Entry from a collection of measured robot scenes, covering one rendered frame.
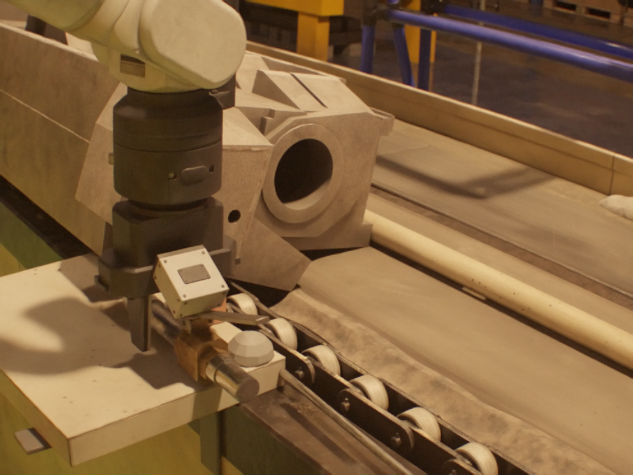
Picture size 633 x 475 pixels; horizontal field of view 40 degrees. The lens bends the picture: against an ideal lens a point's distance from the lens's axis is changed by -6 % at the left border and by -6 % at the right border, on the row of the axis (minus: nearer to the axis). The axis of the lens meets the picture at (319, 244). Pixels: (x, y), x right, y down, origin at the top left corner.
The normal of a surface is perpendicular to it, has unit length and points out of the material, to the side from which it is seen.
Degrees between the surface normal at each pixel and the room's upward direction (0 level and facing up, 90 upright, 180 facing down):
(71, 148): 80
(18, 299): 0
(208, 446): 90
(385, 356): 49
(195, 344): 45
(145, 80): 90
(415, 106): 91
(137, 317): 90
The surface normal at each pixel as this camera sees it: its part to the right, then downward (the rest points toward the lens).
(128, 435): 0.67, 0.31
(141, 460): -0.79, 0.20
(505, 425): -0.48, -0.58
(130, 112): -0.36, -0.46
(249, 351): 0.15, -0.26
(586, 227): 0.05, -0.92
